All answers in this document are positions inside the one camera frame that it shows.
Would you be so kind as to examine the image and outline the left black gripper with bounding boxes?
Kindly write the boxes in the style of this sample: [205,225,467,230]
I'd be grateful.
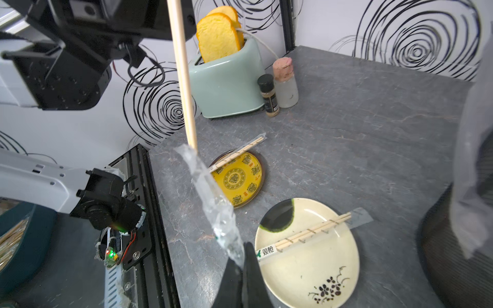
[5,1,172,41]

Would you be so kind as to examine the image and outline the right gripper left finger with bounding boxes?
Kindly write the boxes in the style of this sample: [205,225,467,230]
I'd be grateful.
[211,259,243,308]

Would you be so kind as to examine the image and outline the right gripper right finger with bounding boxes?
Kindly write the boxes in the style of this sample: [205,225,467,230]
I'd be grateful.
[242,242,273,308]

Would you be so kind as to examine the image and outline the bamboo chopsticks pair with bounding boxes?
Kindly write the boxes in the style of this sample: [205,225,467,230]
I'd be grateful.
[167,0,198,151]

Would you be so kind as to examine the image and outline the clear plastic chopstick wrapper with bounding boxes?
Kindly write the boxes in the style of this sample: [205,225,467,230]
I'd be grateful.
[175,144,245,268]

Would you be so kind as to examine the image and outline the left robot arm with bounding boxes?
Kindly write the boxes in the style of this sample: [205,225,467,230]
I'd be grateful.
[1,1,197,217]

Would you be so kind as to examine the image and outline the wrapped chopsticks on middle plate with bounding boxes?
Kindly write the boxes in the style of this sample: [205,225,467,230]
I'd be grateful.
[256,207,373,263]

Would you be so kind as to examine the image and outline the wrapped chopsticks on yellow plate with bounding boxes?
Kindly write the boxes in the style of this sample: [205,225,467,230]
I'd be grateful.
[209,133,267,173]

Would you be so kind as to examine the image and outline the cream plate with black patch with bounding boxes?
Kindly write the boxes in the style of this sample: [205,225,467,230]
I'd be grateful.
[254,198,360,307]

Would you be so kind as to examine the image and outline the front yellow bread slice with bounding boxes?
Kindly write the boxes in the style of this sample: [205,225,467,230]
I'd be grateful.
[196,13,244,63]

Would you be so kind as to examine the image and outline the yellow bread slice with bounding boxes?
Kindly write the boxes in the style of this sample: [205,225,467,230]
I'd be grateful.
[208,6,245,48]
[196,13,244,63]

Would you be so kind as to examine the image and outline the back yellow bread slice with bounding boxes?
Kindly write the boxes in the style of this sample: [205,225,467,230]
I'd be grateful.
[208,6,245,48]

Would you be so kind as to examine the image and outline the yellow patterned plate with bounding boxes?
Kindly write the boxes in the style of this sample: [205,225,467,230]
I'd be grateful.
[211,151,266,209]

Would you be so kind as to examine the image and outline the mint green toaster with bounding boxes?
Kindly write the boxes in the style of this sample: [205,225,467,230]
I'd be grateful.
[189,38,265,119]

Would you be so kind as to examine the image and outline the black capped spice jar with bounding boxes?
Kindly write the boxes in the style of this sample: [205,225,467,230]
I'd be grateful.
[257,74,279,118]

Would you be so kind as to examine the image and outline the cork topped glass bottle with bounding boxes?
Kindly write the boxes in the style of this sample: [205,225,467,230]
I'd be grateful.
[272,57,299,109]

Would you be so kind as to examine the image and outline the black mesh trash bin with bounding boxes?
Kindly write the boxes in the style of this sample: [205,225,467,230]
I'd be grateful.
[417,130,493,308]

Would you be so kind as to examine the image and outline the clear plastic bin liner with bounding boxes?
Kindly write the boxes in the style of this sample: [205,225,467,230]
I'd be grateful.
[449,20,492,259]

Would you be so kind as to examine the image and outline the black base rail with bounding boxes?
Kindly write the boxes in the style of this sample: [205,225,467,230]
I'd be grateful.
[111,145,180,307]

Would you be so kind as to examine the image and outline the white slotted cable duct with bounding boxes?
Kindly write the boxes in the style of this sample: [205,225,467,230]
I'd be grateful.
[103,266,128,308]

